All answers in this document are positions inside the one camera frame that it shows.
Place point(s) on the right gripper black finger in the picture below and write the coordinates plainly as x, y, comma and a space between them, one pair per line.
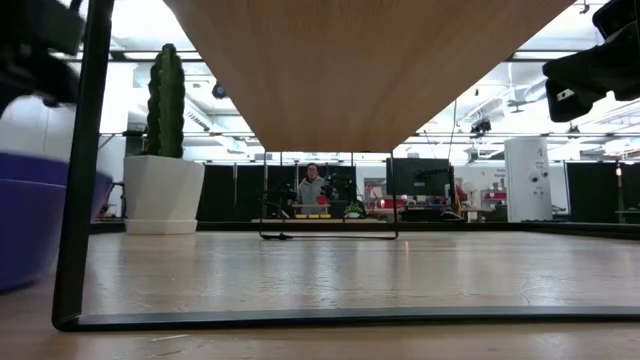
570, 102
595, 70

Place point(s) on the white cylindrical column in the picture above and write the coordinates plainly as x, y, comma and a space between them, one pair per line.
527, 180

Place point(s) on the green cactus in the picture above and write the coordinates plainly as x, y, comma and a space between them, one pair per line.
167, 100

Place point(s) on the black computer monitor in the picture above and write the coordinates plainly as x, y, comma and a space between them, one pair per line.
417, 177

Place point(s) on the blue plastic bowl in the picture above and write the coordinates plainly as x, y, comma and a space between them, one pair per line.
30, 220

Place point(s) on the white hexagonal plant pot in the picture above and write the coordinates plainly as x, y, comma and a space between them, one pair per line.
162, 192

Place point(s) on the person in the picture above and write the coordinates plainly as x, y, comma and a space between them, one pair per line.
311, 192

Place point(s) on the black aluminium table frame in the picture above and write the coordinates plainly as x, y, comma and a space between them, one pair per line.
500, 226

